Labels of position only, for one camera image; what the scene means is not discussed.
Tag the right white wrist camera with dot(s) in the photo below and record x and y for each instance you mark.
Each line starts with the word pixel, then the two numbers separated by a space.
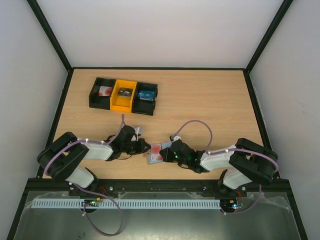
pixel 174 138

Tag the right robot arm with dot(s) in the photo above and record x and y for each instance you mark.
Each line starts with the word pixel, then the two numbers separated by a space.
pixel 243 162

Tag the left black bin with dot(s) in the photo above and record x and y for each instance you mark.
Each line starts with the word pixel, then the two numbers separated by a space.
pixel 97 102

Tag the yellow bin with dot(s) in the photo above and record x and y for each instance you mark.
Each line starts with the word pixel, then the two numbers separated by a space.
pixel 122 104

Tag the white red holder card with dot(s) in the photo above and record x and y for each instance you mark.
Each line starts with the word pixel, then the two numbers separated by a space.
pixel 105 91

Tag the blue VIP card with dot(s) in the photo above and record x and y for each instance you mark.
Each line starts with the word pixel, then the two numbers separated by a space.
pixel 146 95

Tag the right black bin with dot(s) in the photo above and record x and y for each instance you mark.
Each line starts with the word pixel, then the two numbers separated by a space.
pixel 144 107

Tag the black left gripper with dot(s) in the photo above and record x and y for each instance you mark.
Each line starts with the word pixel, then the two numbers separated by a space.
pixel 141 149

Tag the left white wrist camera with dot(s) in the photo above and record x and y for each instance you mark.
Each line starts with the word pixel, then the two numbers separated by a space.
pixel 138 131

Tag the black aluminium frame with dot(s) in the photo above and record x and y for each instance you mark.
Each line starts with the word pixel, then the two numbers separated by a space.
pixel 207 187

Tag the black stripe back card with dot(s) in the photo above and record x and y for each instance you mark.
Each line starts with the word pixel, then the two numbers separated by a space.
pixel 125 92

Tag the metal front plate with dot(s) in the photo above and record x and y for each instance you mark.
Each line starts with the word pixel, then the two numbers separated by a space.
pixel 258 217

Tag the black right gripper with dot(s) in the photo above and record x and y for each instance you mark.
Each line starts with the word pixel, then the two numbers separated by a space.
pixel 167 154

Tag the black bin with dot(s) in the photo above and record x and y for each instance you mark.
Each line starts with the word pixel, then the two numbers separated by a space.
pixel 97 102
pixel 144 107

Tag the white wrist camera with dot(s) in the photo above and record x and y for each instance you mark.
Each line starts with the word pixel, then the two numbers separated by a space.
pixel 174 138
pixel 138 131

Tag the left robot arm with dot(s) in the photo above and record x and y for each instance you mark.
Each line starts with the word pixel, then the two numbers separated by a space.
pixel 61 159

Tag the light blue cable duct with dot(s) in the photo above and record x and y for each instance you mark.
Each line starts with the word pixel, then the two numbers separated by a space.
pixel 188 204

